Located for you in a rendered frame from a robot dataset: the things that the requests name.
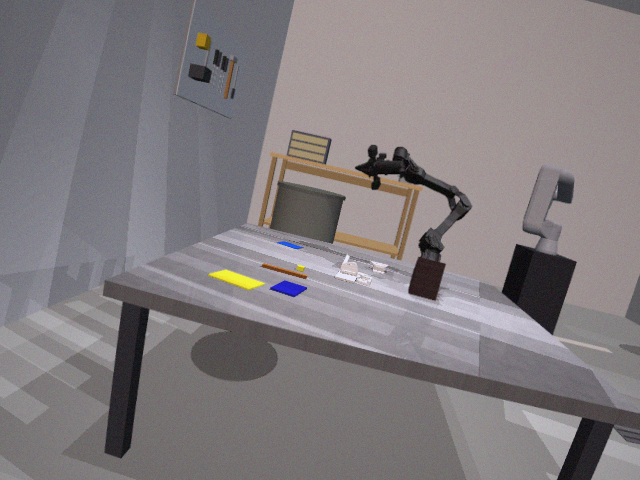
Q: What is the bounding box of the brown long thin bar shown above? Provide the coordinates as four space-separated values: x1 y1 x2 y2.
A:
262 263 307 279

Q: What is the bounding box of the yellow flat plate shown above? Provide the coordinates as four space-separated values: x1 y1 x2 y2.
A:
208 270 265 291

